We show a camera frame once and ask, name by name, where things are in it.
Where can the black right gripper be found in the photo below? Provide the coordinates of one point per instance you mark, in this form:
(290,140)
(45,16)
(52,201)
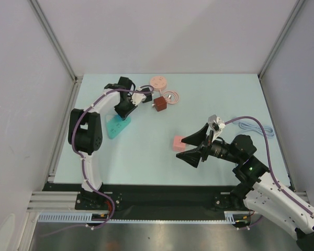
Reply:
(205,147)

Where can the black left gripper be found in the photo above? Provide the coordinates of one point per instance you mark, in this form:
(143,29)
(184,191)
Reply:
(124,114)

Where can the pink cube adapter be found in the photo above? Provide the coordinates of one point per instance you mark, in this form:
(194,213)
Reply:
(178,145)

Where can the teal triangular power strip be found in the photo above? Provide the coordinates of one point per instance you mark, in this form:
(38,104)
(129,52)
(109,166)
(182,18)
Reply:
(115,129)

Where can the dark red cube adapter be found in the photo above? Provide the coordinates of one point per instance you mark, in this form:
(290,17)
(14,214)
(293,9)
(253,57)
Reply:
(159,104)

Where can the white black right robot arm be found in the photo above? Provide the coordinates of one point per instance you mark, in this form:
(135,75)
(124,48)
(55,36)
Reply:
(258,188)

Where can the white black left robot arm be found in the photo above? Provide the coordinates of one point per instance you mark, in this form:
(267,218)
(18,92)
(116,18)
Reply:
(87,127)

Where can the black cube adapter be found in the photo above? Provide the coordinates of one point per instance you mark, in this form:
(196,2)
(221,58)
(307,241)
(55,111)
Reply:
(147,94)

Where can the pink round power strip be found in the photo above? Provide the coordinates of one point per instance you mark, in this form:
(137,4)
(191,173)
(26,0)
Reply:
(159,83)

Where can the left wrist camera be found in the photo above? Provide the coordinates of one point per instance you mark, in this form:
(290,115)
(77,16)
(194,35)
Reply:
(137,98)

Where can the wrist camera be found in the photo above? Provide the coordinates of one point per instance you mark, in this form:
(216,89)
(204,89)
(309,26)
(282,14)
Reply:
(137,98)
(216,124)

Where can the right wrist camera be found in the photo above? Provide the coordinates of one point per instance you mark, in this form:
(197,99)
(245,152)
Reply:
(216,124)

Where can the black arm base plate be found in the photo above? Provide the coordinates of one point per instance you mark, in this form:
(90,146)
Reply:
(157,202)

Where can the slotted cable duct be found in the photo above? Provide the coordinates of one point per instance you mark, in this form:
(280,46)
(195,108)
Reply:
(90,218)

